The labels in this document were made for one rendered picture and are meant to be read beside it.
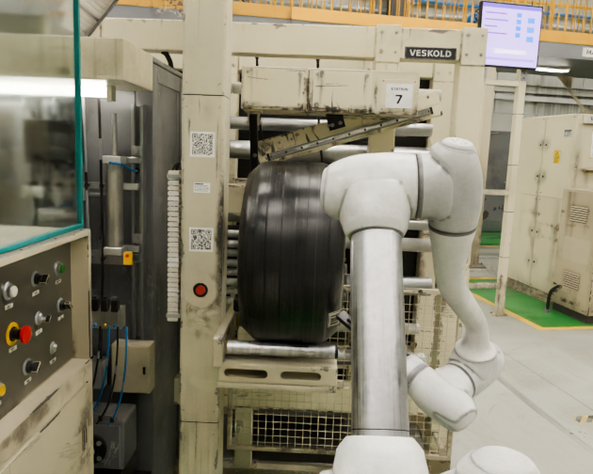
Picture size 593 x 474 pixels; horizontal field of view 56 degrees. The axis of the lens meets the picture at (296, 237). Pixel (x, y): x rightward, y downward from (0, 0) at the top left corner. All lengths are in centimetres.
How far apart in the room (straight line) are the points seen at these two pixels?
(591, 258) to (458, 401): 459
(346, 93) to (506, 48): 375
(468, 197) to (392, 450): 50
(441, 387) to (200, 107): 103
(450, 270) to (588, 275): 476
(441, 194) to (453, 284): 23
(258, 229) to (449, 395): 65
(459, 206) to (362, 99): 91
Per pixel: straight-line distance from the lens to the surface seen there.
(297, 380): 174
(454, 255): 121
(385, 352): 102
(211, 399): 190
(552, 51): 866
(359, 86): 198
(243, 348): 174
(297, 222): 154
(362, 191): 109
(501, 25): 562
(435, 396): 144
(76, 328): 171
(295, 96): 198
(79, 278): 167
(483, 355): 151
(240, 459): 265
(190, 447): 199
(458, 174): 113
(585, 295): 601
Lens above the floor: 150
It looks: 9 degrees down
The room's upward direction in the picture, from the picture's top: 2 degrees clockwise
